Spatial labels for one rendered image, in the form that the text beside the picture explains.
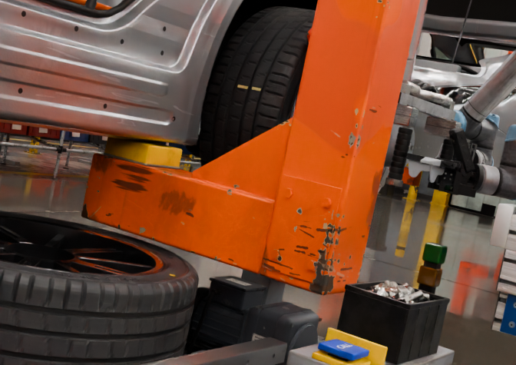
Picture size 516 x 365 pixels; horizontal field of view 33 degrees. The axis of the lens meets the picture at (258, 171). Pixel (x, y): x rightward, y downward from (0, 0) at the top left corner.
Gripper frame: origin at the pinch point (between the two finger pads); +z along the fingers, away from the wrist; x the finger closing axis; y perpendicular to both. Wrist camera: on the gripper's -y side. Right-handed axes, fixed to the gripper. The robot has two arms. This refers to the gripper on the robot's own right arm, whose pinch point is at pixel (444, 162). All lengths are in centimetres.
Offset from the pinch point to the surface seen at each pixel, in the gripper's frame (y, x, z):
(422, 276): -24, 22, 62
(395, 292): -26, 24, 80
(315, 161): -5, 2, 81
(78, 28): 12, -45, 107
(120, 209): -26, -46, 81
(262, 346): -44, 1, 85
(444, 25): 88, -132, -317
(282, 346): -45, 2, 78
